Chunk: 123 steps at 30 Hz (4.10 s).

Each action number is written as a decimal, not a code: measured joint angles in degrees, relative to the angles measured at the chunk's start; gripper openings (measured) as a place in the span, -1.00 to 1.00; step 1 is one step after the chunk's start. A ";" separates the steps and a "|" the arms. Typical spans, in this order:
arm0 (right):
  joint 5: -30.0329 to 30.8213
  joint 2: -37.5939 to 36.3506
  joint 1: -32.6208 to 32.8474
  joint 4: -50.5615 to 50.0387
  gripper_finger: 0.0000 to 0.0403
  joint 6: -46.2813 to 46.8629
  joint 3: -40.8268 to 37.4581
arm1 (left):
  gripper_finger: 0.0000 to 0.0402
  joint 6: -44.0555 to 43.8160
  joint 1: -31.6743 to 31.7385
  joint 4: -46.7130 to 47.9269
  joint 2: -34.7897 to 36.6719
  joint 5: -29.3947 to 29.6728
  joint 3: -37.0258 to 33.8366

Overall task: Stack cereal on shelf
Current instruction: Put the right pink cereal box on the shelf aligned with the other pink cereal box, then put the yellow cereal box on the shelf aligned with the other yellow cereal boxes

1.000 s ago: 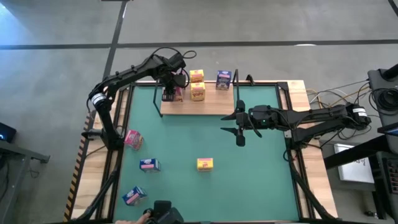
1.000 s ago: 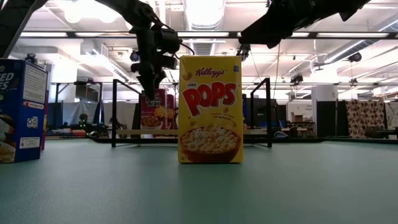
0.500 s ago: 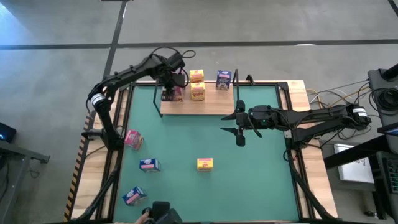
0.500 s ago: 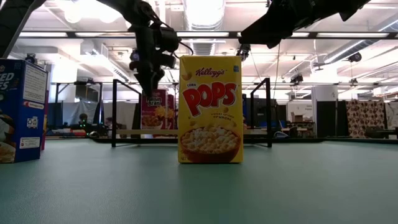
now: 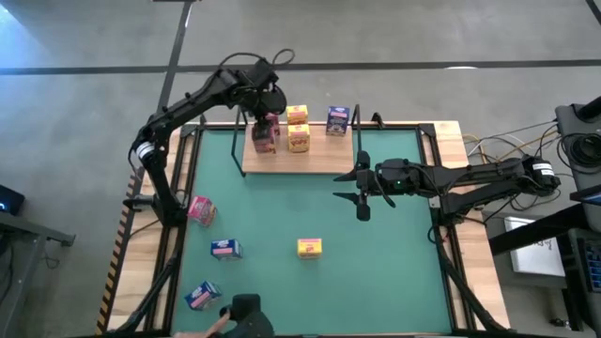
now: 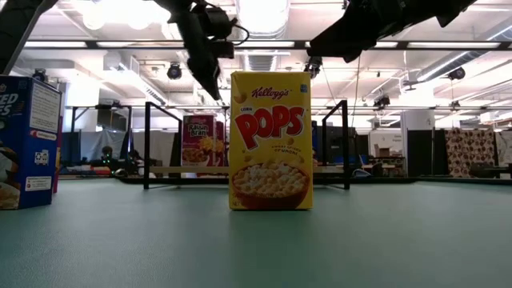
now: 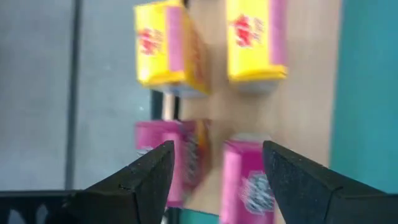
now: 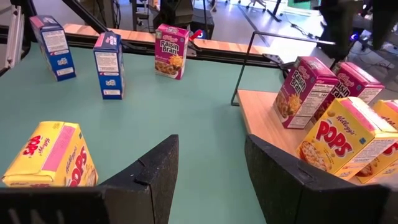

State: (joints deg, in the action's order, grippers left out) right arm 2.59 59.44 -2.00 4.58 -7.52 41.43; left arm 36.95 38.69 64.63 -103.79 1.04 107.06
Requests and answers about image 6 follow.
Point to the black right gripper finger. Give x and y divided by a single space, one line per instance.
332 44

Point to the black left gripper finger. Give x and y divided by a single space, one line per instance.
202 64

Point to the yellow Corn Pops cereal box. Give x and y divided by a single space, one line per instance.
272 128

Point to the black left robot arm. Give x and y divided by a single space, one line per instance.
20 28

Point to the black ceiling spotlight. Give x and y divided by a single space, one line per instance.
40 75
174 72
457 73

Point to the black overhead light bar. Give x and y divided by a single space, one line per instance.
403 45

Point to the black ceiling device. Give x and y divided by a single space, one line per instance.
382 101

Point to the black cabinet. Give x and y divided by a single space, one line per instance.
358 146

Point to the cardboard box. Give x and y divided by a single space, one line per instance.
383 152

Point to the grey curtain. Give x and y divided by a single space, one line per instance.
96 140

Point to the person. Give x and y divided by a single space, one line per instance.
106 153

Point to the brown patterned partition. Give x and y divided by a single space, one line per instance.
470 150

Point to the green table mat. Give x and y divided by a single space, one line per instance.
256 248

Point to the black hanging camera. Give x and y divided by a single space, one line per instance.
314 66

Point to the black table frame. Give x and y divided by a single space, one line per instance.
400 181

